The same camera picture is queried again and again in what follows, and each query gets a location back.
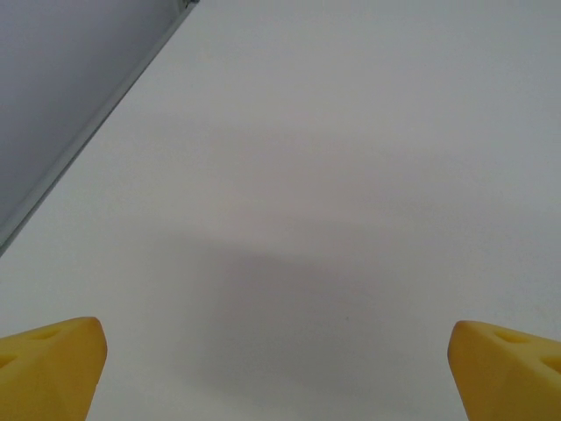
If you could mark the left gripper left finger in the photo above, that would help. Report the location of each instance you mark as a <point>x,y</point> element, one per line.
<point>48,373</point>

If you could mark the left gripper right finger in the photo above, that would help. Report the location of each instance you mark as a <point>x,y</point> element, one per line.
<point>508,377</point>

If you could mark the left aluminium table edge rail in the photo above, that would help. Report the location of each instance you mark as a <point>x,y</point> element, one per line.
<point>87,133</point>

